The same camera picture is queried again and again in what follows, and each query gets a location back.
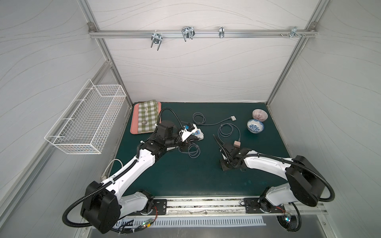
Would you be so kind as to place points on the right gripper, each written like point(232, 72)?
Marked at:
point(227, 156)

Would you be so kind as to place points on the white colourful power strip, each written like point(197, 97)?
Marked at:
point(198, 134)

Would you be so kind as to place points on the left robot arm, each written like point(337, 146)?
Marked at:
point(104, 203)

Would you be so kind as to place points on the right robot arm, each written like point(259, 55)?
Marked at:
point(304, 183)

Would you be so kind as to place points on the pink charger near bowls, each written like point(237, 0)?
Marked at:
point(237, 144)

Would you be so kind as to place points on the blue patterned bowl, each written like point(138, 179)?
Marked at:
point(255, 126)

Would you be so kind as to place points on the green checkered cloth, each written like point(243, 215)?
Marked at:
point(152, 116)

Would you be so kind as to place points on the pink tray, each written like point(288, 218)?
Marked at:
point(134, 124)

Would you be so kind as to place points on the pink striped bowl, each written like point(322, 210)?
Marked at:
point(260, 115)

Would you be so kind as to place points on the metal crossbar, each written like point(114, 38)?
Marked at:
point(219, 33)

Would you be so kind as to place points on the spoon with white handle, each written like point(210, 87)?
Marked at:
point(145, 121)

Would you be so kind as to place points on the aluminium front rail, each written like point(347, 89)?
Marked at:
point(207, 206)

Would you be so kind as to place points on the white wire basket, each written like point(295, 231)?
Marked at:
point(84, 126)

